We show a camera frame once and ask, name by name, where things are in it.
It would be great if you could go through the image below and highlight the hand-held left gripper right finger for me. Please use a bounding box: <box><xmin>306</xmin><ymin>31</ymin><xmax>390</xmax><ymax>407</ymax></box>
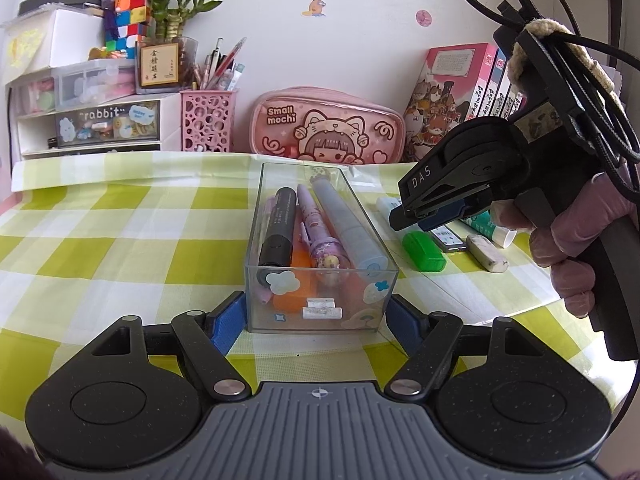
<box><xmin>384</xmin><ymin>294</ymin><xmax>551</xmax><ymax>403</ymax></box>

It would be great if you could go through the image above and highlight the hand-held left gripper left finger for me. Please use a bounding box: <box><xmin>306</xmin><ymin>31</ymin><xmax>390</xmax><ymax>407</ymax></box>
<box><xmin>86</xmin><ymin>291</ymin><xmax>252</xmax><ymax>403</ymax></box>

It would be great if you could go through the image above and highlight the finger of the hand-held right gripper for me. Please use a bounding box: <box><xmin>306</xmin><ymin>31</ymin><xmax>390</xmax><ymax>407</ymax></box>
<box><xmin>419</xmin><ymin>192</ymin><xmax>493</xmax><ymax>233</ymax></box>
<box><xmin>389</xmin><ymin>145</ymin><xmax>493</xmax><ymax>231</ymax></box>

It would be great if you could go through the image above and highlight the small black rectangular case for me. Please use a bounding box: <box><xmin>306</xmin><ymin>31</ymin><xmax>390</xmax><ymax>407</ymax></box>
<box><xmin>429</xmin><ymin>224</ymin><xmax>469</xmax><ymax>254</ymax></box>

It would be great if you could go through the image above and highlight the green capped highlighter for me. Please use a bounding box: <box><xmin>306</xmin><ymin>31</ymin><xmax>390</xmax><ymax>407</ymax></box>
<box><xmin>376</xmin><ymin>196</ymin><xmax>447</xmax><ymax>272</ymax></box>

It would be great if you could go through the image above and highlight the white eraser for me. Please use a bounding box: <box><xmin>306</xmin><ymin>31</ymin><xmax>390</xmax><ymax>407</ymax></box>
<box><xmin>466</xmin><ymin>234</ymin><xmax>509</xmax><ymax>274</ymax></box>

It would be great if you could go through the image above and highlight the white and green glue stick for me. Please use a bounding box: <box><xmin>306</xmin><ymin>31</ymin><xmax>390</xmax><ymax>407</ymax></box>
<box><xmin>460</xmin><ymin>210</ymin><xmax>517</xmax><ymax>248</ymax></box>

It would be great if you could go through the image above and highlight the clear plastic organizer box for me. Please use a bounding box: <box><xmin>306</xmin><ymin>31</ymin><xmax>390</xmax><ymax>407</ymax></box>
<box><xmin>243</xmin><ymin>161</ymin><xmax>400</xmax><ymax>335</ymax></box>

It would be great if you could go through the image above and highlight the orange capped pink highlighter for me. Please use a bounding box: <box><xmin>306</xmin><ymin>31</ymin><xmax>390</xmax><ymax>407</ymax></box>
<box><xmin>272</xmin><ymin>250</ymin><xmax>321</xmax><ymax>311</ymax></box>

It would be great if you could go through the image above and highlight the grey-blue marker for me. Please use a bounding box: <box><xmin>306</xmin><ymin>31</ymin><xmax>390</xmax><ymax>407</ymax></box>
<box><xmin>311</xmin><ymin>179</ymin><xmax>388</xmax><ymax>273</ymax></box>

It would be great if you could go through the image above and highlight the black marker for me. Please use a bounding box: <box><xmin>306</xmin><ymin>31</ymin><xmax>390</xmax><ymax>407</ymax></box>
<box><xmin>257</xmin><ymin>186</ymin><xmax>299</xmax><ymax>267</ymax></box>

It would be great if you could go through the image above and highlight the purple cartoon globe pen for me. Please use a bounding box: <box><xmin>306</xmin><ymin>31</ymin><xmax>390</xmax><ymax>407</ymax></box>
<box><xmin>296</xmin><ymin>183</ymin><xmax>351</xmax><ymax>270</ymax></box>

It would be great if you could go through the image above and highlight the person's right hand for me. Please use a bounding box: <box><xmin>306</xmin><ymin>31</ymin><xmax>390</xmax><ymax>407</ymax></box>
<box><xmin>492</xmin><ymin>172</ymin><xmax>635</xmax><ymax>318</ymax></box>

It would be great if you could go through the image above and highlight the pink cat cover book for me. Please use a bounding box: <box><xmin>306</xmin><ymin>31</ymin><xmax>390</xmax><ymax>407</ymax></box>
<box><xmin>402</xmin><ymin>43</ymin><xmax>498</xmax><ymax>163</ymax></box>

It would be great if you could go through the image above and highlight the green checked tablecloth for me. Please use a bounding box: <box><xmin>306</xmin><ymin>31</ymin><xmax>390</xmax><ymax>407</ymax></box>
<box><xmin>0</xmin><ymin>152</ymin><xmax>640</xmax><ymax>421</ymax></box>

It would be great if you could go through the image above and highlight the pink cartoon pencil case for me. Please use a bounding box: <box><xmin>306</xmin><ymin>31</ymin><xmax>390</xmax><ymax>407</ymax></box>
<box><xmin>250</xmin><ymin>86</ymin><xmax>406</xmax><ymax>166</ymax></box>

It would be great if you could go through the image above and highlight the pink perforated pen holder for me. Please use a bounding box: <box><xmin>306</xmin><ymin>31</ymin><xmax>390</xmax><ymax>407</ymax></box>
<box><xmin>180</xmin><ymin>87</ymin><xmax>238</xmax><ymax>153</ymax></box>

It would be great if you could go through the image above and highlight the white desktop drawer organizer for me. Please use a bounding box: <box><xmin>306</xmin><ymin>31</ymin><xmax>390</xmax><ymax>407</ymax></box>
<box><xmin>7</xmin><ymin>57</ymin><xmax>183</xmax><ymax>161</ymax></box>

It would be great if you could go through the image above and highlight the bunch of pens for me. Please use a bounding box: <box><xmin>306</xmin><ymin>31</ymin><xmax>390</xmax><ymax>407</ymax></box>
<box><xmin>191</xmin><ymin>36</ymin><xmax>248</xmax><ymax>92</ymax></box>

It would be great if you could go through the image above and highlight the glass vase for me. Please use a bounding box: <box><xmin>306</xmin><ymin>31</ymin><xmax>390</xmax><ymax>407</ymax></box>
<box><xmin>135</xmin><ymin>36</ymin><xmax>198</xmax><ymax>96</ymax></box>

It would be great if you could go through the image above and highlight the wooden framed calligraphy plaque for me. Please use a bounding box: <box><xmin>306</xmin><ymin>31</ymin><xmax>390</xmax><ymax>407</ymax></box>
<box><xmin>137</xmin><ymin>42</ymin><xmax>180</xmax><ymax>88</ymax></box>

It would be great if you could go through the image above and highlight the clear small drawer unit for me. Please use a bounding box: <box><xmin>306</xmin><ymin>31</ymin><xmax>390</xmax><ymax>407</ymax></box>
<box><xmin>52</xmin><ymin>58</ymin><xmax>138</xmax><ymax>111</ymax></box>

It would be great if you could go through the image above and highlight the lucky bamboo plant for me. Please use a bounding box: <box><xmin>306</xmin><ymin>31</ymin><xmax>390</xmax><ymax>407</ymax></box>
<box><xmin>137</xmin><ymin>0</ymin><xmax>223</xmax><ymax>41</ymax></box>

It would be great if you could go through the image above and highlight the colourful puzzle cube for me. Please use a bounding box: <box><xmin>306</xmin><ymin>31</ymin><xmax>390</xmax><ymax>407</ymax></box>
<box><xmin>102</xmin><ymin>0</ymin><xmax>153</xmax><ymax>51</ymax></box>

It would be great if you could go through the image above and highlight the white storage box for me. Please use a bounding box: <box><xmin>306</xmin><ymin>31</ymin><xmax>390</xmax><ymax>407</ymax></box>
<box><xmin>0</xmin><ymin>9</ymin><xmax>106</xmax><ymax>86</ymax></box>

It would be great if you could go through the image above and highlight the yellow paper note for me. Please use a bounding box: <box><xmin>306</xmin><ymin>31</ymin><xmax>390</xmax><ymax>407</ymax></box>
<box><xmin>5</xmin><ymin>30</ymin><xmax>46</xmax><ymax>68</ymax></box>

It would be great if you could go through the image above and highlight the black cable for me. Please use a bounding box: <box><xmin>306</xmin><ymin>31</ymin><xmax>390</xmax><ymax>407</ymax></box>
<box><xmin>454</xmin><ymin>0</ymin><xmax>640</xmax><ymax>176</ymax></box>

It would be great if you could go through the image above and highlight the beige fuzzy strap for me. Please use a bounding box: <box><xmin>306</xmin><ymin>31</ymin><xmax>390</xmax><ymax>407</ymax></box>
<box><xmin>507</xmin><ymin>19</ymin><xmax>626</xmax><ymax>111</ymax></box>

